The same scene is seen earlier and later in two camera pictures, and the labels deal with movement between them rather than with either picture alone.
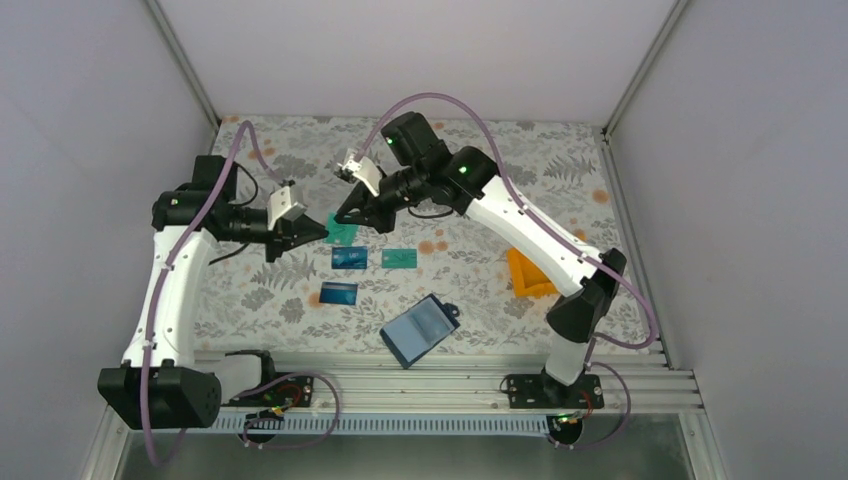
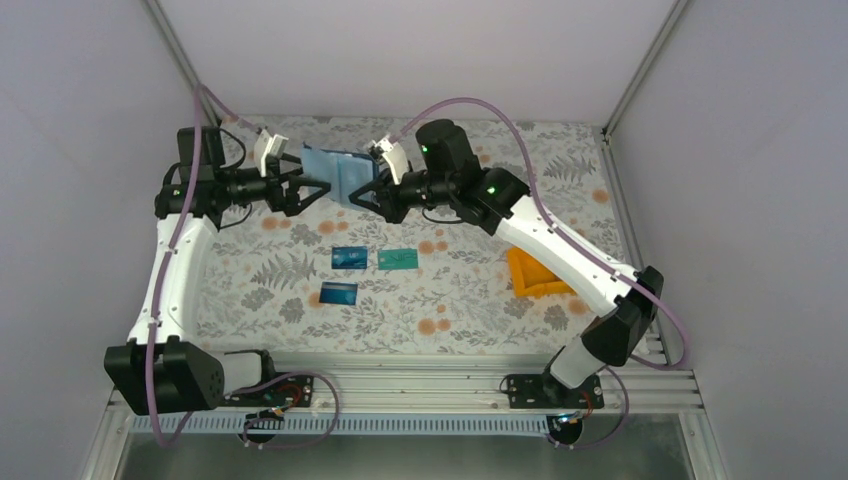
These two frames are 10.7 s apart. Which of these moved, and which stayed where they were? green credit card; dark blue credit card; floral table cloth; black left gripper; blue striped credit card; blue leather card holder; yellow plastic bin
Moved: blue leather card holder; green credit card; black left gripper
Stayed: yellow plastic bin; dark blue credit card; floral table cloth; blue striped credit card
